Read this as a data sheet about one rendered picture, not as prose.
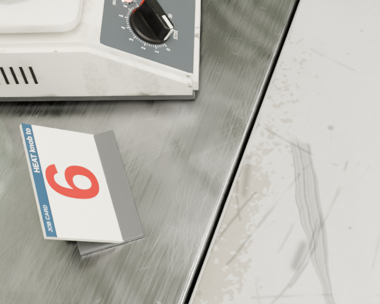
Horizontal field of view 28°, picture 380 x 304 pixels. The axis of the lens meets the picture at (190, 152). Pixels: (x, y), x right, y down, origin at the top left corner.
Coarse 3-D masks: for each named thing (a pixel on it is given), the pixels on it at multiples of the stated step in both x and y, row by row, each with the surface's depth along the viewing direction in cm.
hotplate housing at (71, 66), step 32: (96, 0) 54; (64, 32) 52; (96, 32) 52; (0, 64) 53; (32, 64) 53; (64, 64) 53; (96, 64) 53; (128, 64) 53; (160, 64) 54; (0, 96) 57; (32, 96) 56; (64, 96) 56; (96, 96) 57; (128, 96) 57; (160, 96) 56; (192, 96) 56
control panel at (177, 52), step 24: (120, 0) 55; (168, 0) 57; (192, 0) 58; (120, 24) 54; (192, 24) 57; (120, 48) 53; (144, 48) 54; (168, 48) 55; (192, 48) 56; (192, 72) 55
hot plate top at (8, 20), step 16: (48, 0) 51; (64, 0) 51; (80, 0) 51; (0, 16) 51; (16, 16) 51; (32, 16) 51; (48, 16) 51; (64, 16) 50; (80, 16) 51; (0, 32) 51; (16, 32) 51; (32, 32) 51; (48, 32) 51
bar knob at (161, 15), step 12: (144, 0) 54; (156, 0) 54; (132, 12) 54; (144, 12) 54; (156, 12) 53; (132, 24) 54; (144, 24) 54; (156, 24) 54; (168, 24) 53; (144, 36) 54; (156, 36) 54; (168, 36) 54
